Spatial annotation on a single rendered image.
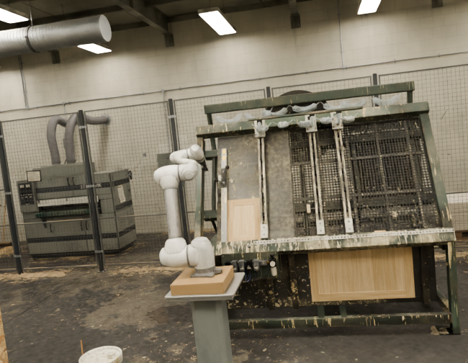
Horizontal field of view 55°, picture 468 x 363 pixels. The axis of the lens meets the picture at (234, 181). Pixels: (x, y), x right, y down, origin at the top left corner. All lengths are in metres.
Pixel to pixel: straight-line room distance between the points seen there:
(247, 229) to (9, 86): 7.95
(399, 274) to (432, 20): 5.89
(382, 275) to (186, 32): 6.58
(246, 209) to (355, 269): 1.11
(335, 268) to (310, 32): 5.70
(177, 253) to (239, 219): 0.97
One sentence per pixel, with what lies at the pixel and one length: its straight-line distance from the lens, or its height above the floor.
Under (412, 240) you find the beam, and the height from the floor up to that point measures 0.83.
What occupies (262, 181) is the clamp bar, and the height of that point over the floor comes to 1.38.
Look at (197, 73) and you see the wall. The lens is 9.25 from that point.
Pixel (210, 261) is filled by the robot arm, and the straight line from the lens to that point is 3.36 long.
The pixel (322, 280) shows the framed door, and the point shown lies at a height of 0.44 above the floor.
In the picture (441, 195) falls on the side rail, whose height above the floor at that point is 1.15.
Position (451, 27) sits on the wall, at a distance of 9.33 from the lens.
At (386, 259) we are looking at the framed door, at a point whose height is 0.61.
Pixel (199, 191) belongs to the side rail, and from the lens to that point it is 4.29.
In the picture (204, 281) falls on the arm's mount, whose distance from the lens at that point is 3.27.
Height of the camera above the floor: 1.81
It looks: 5 degrees down
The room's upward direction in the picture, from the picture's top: 6 degrees counter-clockwise
